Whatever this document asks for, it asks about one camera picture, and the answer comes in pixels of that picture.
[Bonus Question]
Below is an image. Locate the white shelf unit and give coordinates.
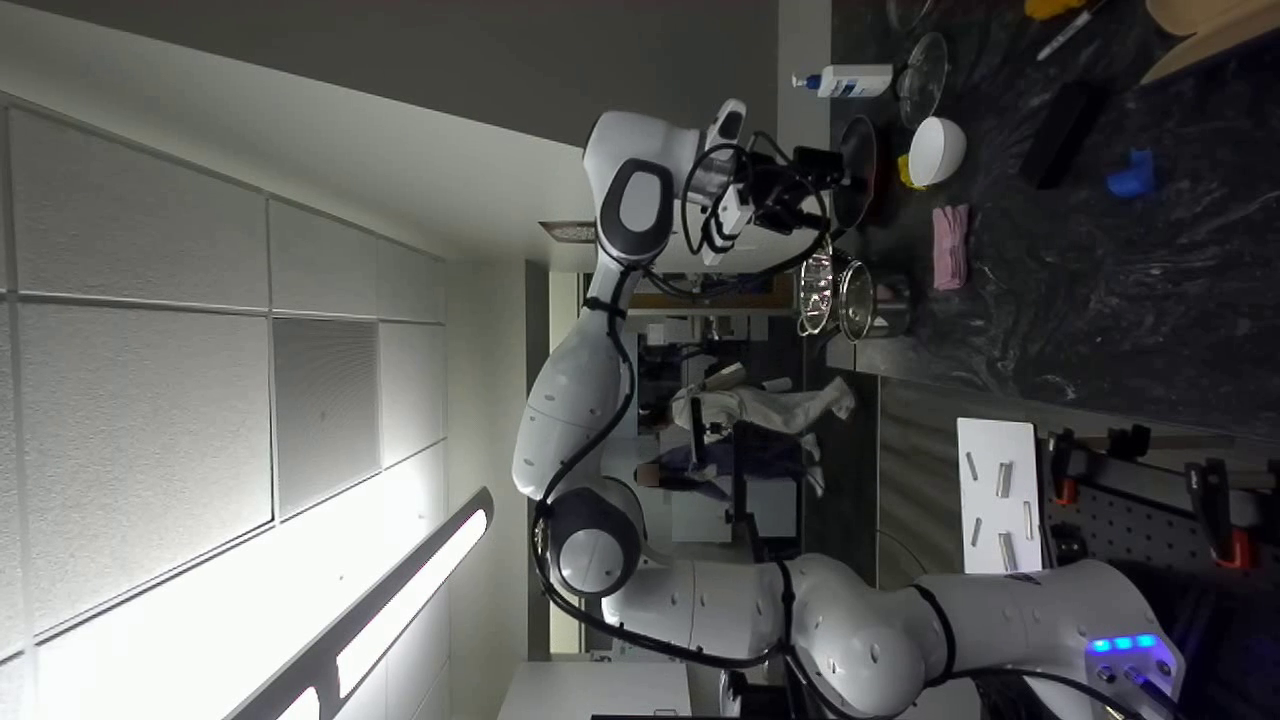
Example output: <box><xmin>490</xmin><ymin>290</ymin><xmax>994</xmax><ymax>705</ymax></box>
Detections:
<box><xmin>545</xmin><ymin>265</ymin><xmax>805</xmax><ymax>657</ymax></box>

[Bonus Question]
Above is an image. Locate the square ceiling vent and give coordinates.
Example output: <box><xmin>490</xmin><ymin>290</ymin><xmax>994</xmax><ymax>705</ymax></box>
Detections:
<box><xmin>535</xmin><ymin>217</ymin><xmax>599</xmax><ymax>249</ymax></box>

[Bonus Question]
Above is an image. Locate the clear glass bowl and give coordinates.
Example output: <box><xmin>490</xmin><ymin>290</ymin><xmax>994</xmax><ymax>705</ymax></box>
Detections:
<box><xmin>891</xmin><ymin>28</ymin><xmax>953</xmax><ymax>131</ymax></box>

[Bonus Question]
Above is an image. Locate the clear glass cup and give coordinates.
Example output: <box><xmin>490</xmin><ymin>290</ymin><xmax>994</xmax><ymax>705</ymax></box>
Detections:
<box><xmin>792</xmin><ymin>245</ymin><xmax>842</xmax><ymax>341</ymax></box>
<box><xmin>837</xmin><ymin>256</ymin><xmax>923</xmax><ymax>343</ymax></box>

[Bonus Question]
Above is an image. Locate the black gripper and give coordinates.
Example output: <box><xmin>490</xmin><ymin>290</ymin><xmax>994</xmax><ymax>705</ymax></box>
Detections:
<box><xmin>773</xmin><ymin>113</ymin><xmax>886</xmax><ymax>231</ymax></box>

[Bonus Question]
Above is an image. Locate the small blue toy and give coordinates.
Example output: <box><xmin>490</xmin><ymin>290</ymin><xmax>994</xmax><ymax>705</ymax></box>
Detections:
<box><xmin>1099</xmin><ymin>146</ymin><xmax>1162</xmax><ymax>204</ymax></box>

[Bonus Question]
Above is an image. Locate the person in white coat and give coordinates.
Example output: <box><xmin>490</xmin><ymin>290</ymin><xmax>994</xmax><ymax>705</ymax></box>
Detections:
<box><xmin>634</xmin><ymin>371</ymin><xmax>858</xmax><ymax>503</ymax></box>

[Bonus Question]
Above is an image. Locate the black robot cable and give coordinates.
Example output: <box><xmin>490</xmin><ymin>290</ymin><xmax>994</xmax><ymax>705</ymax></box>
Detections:
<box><xmin>534</xmin><ymin>124</ymin><xmax>858</xmax><ymax>673</ymax></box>

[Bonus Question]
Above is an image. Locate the black perforated mounting board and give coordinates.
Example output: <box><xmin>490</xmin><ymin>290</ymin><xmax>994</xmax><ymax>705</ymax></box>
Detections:
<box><xmin>1052</xmin><ymin>474</ymin><xmax>1280</xmax><ymax>594</ymax></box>

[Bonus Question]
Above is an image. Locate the white box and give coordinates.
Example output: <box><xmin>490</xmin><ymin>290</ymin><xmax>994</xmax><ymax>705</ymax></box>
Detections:
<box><xmin>953</xmin><ymin>414</ymin><xmax>1050</xmax><ymax>582</ymax></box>

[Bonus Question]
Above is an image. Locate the long ceiling light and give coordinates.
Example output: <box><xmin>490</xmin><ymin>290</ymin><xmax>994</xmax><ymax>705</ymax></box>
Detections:
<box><xmin>226</xmin><ymin>485</ymin><xmax>499</xmax><ymax>720</ymax></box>

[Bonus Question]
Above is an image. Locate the white marker pen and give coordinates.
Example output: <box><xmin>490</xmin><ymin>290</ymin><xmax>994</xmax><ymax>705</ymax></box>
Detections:
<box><xmin>1037</xmin><ymin>10</ymin><xmax>1099</xmax><ymax>66</ymax></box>

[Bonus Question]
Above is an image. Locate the orange black clamp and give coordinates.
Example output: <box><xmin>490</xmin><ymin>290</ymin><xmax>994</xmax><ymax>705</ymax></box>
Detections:
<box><xmin>1183</xmin><ymin>456</ymin><xmax>1280</xmax><ymax>575</ymax></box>
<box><xmin>1045</xmin><ymin>422</ymin><xmax>1155</xmax><ymax>512</ymax></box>

